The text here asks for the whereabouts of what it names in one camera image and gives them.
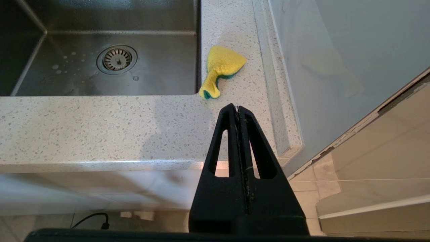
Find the black floor cable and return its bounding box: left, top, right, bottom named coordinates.
left=71, top=212, right=110, bottom=230

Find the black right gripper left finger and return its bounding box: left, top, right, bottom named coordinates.
left=188, top=103, right=250, bottom=235

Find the stainless steel sink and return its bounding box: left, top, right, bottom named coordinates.
left=0, top=0, right=201, bottom=97

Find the white counter cabinet front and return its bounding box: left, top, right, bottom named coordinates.
left=0, top=163, right=219, bottom=216

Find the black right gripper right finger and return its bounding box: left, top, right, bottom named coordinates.
left=240, top=107, right=309, bottom=235

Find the yellow green sponge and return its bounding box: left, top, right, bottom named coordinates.
left=199, top=45, right=247, bottom=99

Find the metal sink drain strainer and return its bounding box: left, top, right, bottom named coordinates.
left=96, top=45, right=138, bottom=75

